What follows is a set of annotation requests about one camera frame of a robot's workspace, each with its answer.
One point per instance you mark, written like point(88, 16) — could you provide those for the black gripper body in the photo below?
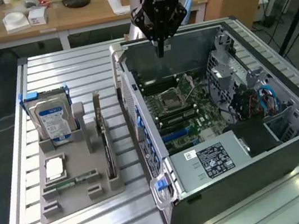
point(161, 7)

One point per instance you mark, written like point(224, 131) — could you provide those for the graphics card with metal bracket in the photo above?
point(108, 152)

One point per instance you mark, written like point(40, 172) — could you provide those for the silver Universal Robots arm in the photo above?
point(136, 3)

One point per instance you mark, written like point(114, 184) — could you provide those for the white paper booklet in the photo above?
point(117, 6)

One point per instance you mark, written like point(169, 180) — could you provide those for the metal socket cover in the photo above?
point(185, 85)

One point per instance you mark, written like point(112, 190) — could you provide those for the metal disk bay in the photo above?
point(223, 74)

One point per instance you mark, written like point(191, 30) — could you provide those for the CPU socket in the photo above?
point(170, 99)

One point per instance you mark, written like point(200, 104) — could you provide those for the white labelled box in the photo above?
point(37, 17)

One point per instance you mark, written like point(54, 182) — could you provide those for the RAM stick with label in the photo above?
point(178, 117)

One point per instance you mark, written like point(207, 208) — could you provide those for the green motherboard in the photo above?
point(192, 128)

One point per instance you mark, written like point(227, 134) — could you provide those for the white box with round dish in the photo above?
point(15, 22)

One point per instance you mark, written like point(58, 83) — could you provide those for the blue expansion slot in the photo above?
point(176, 134)

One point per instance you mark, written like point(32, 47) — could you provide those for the hard disk in blue caddy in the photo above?
point(51, 119)

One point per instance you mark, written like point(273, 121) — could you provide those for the grey parts rack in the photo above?
point(80, 162)

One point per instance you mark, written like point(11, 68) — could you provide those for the grey power supply unit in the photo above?
point(187, 171)

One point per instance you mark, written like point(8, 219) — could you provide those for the blue case latch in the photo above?
point(161, 185)

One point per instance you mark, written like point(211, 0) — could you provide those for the silver CPU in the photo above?
point(54, 168)

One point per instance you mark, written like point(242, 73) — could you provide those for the green RAM stick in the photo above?
point(69, 182)

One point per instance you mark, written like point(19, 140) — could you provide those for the black open PC case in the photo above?
point(236, 194)

